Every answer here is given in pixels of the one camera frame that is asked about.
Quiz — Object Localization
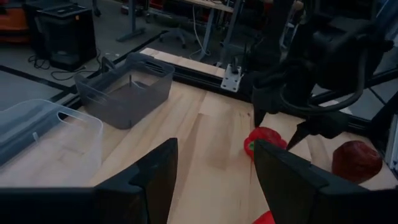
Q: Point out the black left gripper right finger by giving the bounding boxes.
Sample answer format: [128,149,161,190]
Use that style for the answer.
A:
[253,139,398,224]

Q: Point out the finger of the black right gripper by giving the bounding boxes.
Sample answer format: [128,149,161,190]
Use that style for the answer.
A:
[252,88,274,128]
[285,113,349,151]

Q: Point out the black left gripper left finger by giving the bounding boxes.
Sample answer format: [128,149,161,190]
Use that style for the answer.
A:
[0,138,178,224]

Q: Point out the red bell pepper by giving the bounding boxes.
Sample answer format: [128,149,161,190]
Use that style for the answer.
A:
[243,126,289,160]
[252,210,276,224]

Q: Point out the dark red pepper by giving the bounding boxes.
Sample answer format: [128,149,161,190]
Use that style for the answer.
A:
[331,139,383,184]

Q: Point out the clear plastic basket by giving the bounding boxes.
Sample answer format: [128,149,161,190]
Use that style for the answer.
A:
[0,98,104,187]

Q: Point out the dark grey plastic basket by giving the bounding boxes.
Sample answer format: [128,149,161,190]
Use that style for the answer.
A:
[73,52,175,130]

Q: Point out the office chair base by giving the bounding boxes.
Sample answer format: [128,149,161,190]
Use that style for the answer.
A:
[158,15,201,50]

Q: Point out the wooden top desk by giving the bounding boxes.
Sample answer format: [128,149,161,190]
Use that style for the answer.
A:
[183,0,243,60]

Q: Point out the grey table leg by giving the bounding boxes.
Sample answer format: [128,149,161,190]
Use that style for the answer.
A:
[116,0,146,43]

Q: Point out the black equipment box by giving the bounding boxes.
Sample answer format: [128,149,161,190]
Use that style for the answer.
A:
[35,4,98,72]

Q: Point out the orange crate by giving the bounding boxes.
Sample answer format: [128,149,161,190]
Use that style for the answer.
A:
[0,6,30,44]

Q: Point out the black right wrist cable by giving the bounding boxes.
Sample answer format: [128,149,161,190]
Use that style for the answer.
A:
[279,46,369,114]

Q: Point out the white metal bracket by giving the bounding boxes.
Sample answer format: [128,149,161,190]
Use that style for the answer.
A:
[220,63,243,93]

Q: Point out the white hanging cable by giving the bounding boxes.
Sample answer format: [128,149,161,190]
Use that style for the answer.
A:
[191,6,208,58]

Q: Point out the tangled black floor cables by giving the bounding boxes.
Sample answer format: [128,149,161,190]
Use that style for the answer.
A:
[27,52,100,82]

